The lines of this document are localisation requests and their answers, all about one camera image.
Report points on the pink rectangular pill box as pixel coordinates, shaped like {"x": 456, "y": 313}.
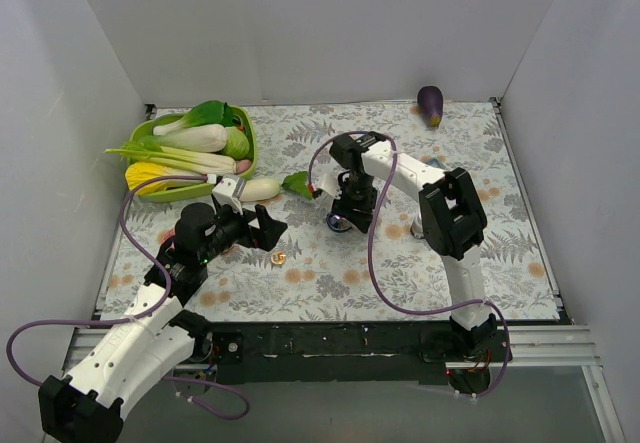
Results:
{"x": 165, "y": 235}

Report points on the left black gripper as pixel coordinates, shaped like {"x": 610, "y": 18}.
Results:
{"x": 250, "y": 228}

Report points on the green toy cabbage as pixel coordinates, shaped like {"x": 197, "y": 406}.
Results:
{"x": 237, "y": 144}

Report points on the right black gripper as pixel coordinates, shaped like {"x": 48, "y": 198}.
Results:
{"x": 355, "y": 207}

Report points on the blue round pill container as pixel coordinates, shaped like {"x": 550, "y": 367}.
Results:
{"x": 339, "y": 223}

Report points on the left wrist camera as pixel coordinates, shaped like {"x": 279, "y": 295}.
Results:
{"x": 227, "y": 192}

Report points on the small silver pill bottle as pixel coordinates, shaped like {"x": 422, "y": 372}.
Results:
{"x": 417, "y": 228}

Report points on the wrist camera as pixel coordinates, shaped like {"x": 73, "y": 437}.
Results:
{"x": 227, "y": 192}
{"x": 327, "y": 187}

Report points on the green toy celery stalk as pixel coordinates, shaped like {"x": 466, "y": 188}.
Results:
{"x": 202, "y": 163}

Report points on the purple toy eggplant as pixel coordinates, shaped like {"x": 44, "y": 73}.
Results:
{"x": 430, "y": 102}

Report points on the white toy bok choy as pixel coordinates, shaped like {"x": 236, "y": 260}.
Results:
{"x": 201, "y": 129}

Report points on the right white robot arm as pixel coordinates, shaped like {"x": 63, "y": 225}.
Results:
{"x": 451, "y": 219}

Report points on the blue rectangular pill box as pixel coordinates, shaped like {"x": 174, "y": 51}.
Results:
{"x": 435, "y": 162}

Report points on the floral table mat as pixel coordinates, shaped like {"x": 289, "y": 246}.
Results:
{"x": 330, "y": 276}

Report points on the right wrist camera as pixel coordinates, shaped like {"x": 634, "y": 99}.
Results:
{"x": 327, "y": 187}

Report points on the orange bottle cap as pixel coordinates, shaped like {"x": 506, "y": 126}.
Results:
{"x": 278, "y": 258}

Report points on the yellow toy napa cabbage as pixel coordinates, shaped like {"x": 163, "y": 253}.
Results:
{"x": 159, "y": 177}

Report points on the white toy radish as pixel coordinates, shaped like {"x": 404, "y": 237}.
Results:
{"x": 267, "y": 188}

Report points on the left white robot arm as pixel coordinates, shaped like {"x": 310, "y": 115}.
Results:
{"x": 92, "y": 401}

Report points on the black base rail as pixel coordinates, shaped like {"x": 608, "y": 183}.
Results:
{"x": 427, "y": 352}

